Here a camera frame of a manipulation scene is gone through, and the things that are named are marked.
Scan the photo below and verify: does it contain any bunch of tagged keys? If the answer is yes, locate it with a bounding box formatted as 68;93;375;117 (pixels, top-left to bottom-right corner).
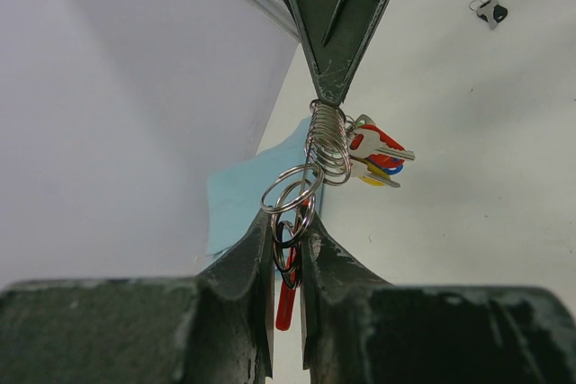
345;114;416;188

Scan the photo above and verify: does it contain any light blue folded cloth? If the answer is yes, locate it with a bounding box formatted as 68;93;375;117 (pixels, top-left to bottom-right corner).
207;118;310;260

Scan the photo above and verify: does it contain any key with blue tag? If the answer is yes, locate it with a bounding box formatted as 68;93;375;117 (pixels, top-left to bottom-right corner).
468;0;509;30

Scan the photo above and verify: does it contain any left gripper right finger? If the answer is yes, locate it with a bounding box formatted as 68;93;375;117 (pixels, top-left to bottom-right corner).
301;219;575;383

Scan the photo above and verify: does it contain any red handled metal keyring holder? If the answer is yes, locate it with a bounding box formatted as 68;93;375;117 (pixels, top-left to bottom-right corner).
260;99;351;331

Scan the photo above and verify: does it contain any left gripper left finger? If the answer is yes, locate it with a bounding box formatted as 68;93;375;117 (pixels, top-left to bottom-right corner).
1;212;275;383

